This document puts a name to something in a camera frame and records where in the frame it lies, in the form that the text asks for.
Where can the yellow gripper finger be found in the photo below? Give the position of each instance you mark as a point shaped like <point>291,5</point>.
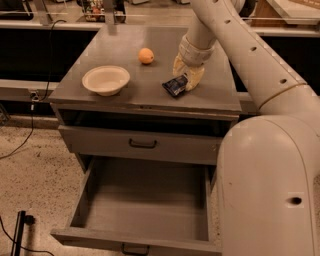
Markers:
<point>194,76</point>
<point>179,67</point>

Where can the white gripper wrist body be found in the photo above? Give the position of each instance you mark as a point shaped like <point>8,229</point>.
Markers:
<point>195,53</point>

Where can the dark blue rxbar wrapper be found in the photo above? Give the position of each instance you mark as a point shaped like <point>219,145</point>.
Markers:
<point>176,85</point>

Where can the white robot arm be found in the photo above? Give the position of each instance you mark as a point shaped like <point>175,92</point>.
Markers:
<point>267,164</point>

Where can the grey drawer cabinet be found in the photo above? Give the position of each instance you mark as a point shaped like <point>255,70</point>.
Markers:
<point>143,104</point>

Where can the closed grey upper drawer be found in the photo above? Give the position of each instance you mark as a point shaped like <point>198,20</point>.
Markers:
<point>168,147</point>

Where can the open grey middle drawer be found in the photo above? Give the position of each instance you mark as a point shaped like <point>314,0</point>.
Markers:
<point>143,208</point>

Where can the orange fruit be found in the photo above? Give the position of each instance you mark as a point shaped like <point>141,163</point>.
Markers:
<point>145,56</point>

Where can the white paper bowl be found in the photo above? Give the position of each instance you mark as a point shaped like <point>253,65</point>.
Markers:
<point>106,80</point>

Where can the black floor stand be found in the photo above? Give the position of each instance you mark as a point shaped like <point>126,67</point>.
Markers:
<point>21,220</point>

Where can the grey railing frame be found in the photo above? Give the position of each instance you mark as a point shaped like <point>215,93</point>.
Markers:
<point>266,17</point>

